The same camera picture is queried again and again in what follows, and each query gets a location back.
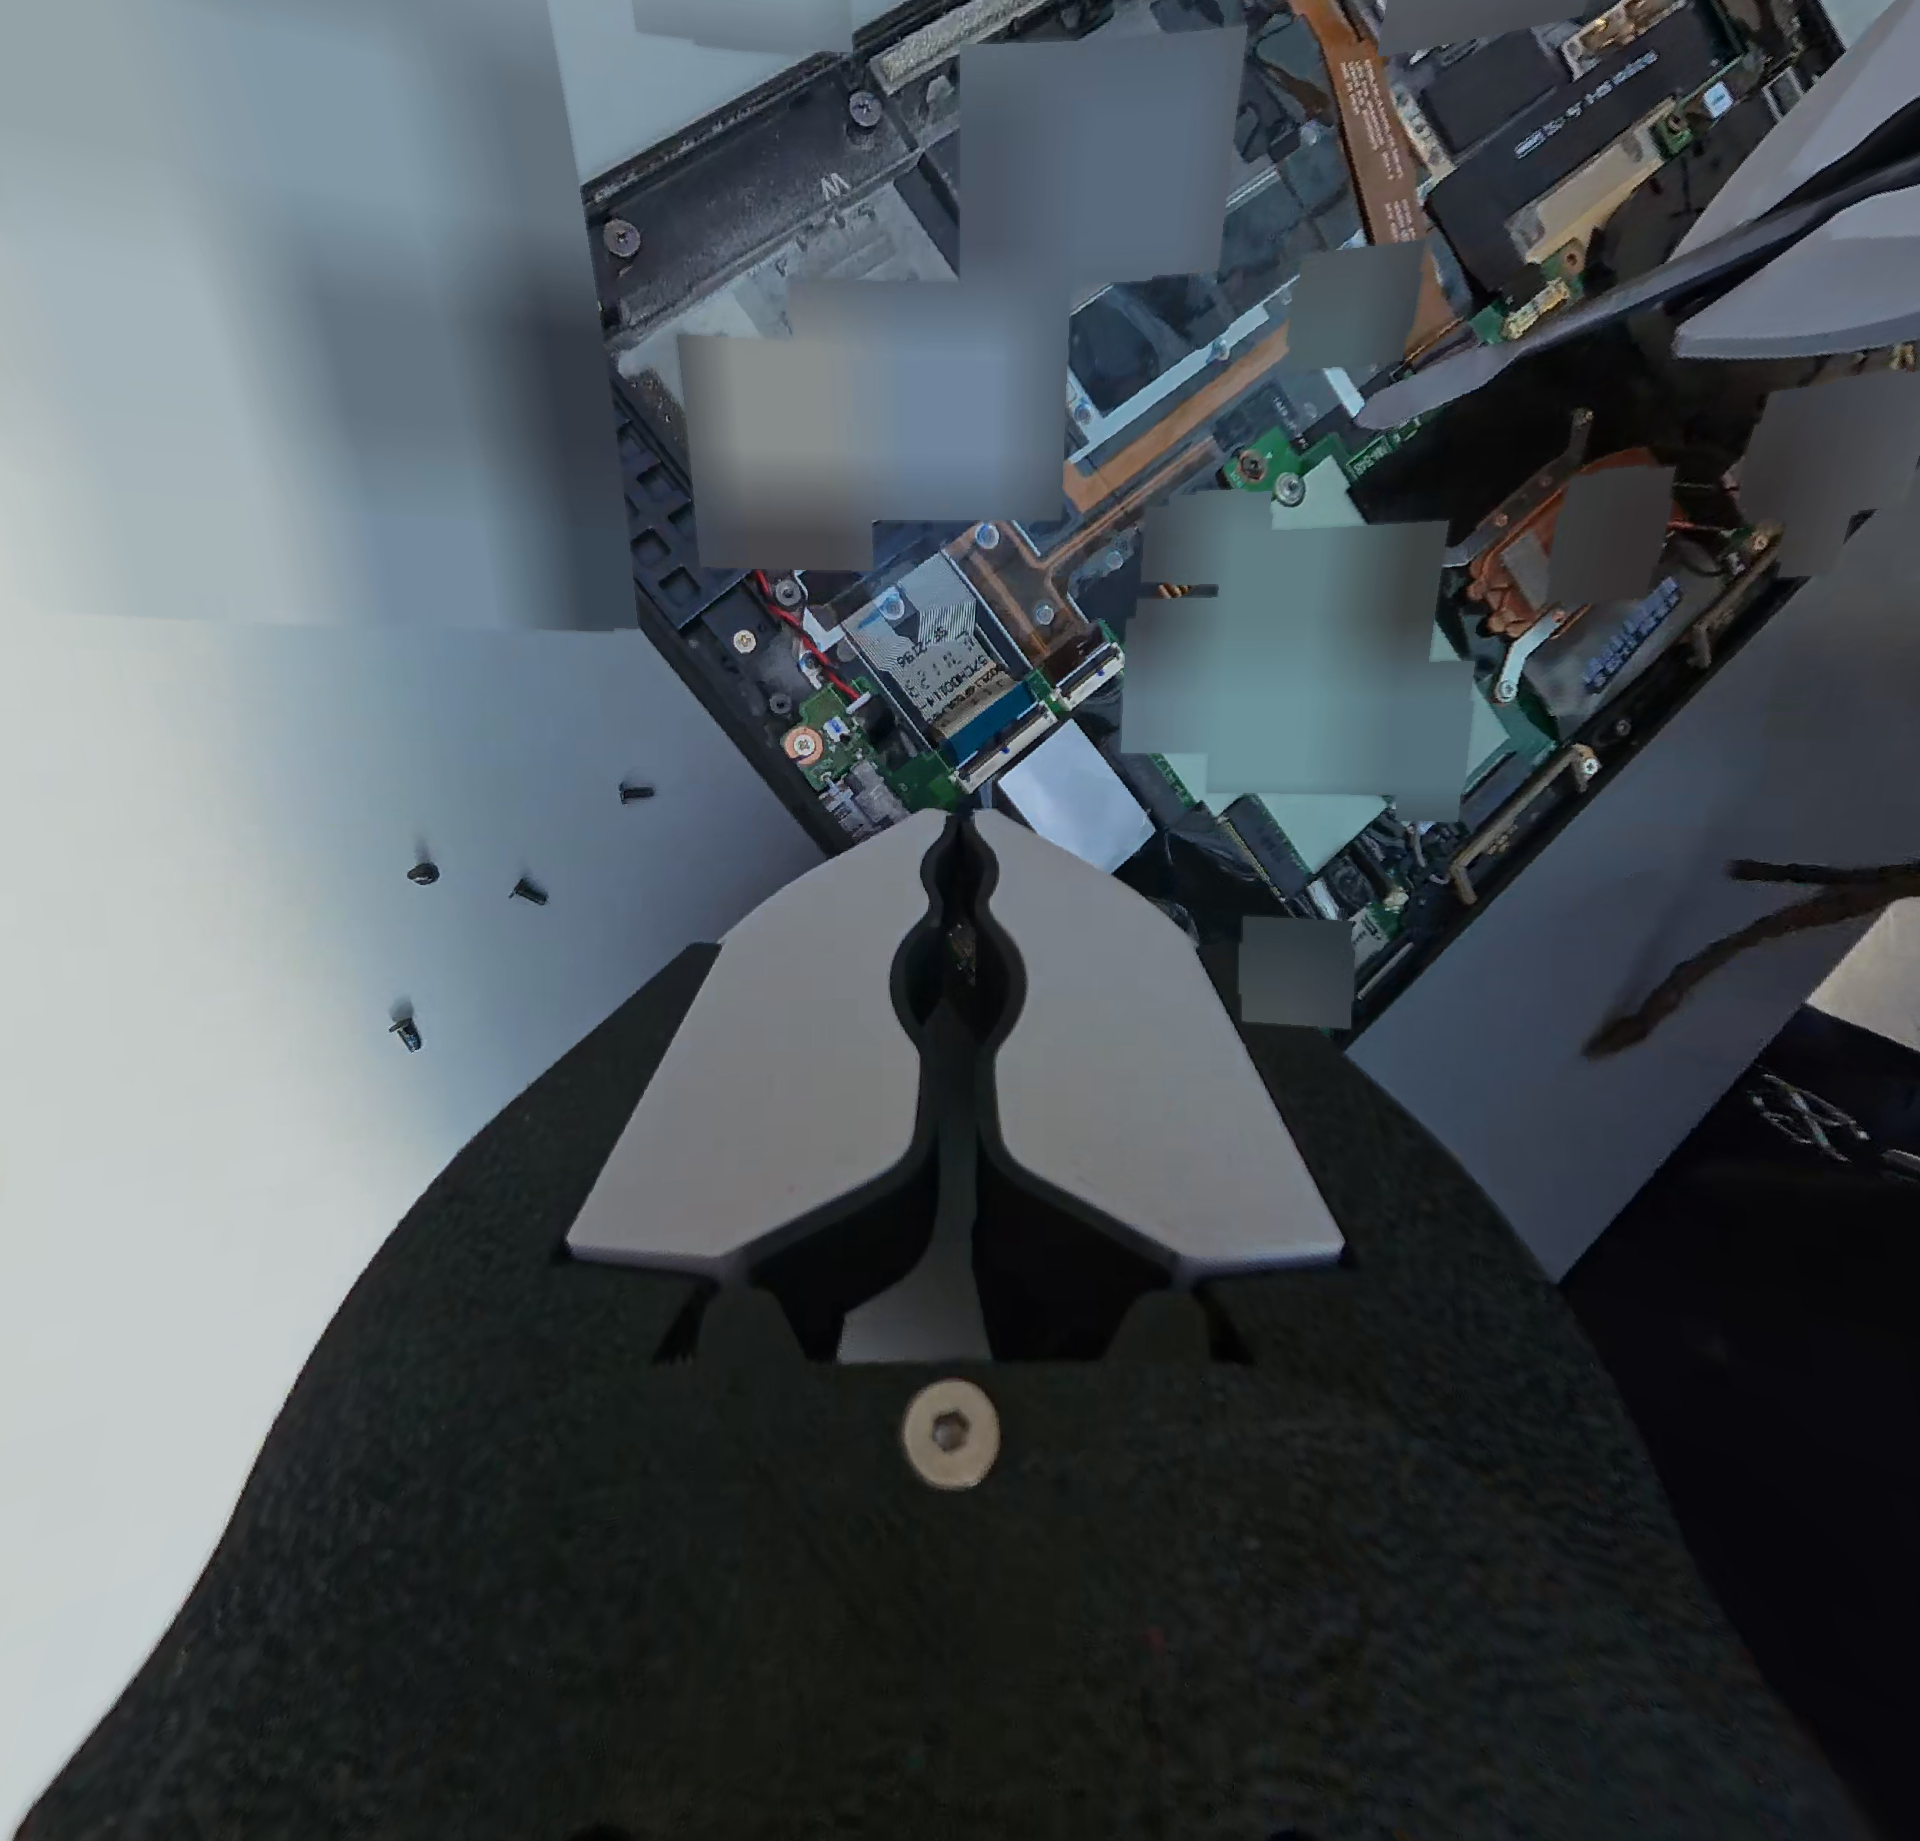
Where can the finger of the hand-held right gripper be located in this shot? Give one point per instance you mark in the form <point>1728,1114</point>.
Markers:
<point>1830,102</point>
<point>1830,296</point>

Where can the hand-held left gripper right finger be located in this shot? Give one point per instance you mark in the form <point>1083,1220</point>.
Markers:
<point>1161,1091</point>

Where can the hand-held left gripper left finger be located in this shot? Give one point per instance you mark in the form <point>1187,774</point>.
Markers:
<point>756,1091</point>

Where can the black laptop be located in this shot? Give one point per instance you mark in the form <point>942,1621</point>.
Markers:
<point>750,192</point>

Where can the copper laptop heat sink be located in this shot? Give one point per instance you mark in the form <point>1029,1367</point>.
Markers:
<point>1516,557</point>

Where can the person's brown hair locks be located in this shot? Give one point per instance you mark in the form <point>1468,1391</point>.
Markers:
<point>1726,956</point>

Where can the silver metal clasp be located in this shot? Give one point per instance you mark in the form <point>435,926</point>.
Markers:
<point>1836,1121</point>

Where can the person's black clothing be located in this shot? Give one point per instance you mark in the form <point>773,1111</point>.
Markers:
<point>1771,1422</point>

